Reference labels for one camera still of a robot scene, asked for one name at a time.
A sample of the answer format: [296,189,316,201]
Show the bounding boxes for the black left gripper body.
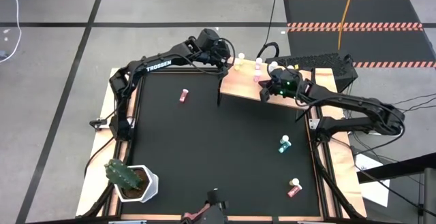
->
[204,38,234,69]

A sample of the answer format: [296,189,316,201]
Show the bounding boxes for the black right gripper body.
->
[270,69,303,99]

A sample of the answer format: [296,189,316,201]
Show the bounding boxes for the wooden shelf with black legs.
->
[217,56,314,113]

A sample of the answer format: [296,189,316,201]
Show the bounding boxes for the black perforated computer case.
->
[264,52,359,95]

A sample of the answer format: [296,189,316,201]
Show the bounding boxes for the black floor mat striped edge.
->
[287,26,436,69]
[282,0,424,28]

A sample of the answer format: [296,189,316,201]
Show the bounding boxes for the person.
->
[181,188,230,224]

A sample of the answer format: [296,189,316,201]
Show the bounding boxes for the white hexagonal plant pot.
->
[113,164,160,204]

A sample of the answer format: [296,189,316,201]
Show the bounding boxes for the white paper sheet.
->
[354,151,392,208]

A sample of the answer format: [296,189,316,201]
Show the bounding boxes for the black desk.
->
[356,151,436,224]

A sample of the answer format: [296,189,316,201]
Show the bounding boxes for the green cactus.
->
[104,159,144,191]

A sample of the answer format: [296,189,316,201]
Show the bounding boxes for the black table frame wooden boards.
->
[75,55,369,224]

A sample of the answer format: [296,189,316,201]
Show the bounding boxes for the silver metal bracket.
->
[308,117,322,131]
[89,117,110,132]

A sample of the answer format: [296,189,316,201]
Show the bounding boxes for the black hanging cable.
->
[256,0,281,60]

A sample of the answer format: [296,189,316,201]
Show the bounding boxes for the yellow hanging cable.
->
[337,0,359,51]

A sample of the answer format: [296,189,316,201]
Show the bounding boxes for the white floor cable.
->
[0,0,23,64]

